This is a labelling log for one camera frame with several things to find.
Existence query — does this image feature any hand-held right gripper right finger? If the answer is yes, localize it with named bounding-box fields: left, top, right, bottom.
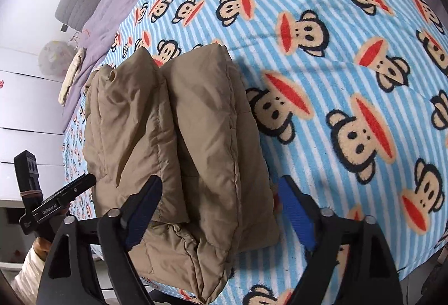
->
left=276, top=175, right=404, bottom=305

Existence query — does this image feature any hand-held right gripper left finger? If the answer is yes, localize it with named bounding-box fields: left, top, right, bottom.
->
left=37, top=175, right=163, bottom=305

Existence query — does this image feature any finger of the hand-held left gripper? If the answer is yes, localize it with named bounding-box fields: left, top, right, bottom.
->
left=57, top=174, right=97, bottom=208

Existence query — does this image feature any khaki puffer jacket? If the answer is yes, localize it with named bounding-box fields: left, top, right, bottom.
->
left=82, top=44, right=281, bottom=305

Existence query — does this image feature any person's left forearm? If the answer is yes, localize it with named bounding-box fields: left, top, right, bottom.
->
left=13, top=238, right=54, bottom=299

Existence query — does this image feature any white cabinet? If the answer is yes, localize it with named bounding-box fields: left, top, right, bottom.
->
left=0, top=46, right=72, bottom=202

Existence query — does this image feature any cream folded quilted cloth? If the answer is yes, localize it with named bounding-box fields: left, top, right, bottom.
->
left=58, top=48, right=87, bottom=105

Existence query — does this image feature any white floral fan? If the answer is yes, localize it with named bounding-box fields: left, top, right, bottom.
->
left=38, top=40, right=76, bottom=76

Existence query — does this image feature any monkey print striped blanket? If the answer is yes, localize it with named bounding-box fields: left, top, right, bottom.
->
left=61, top=0, right=448, bottom=305

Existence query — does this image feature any purple fleece duvet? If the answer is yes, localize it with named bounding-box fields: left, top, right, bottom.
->
left=61, top=0, right=183, bottom=133

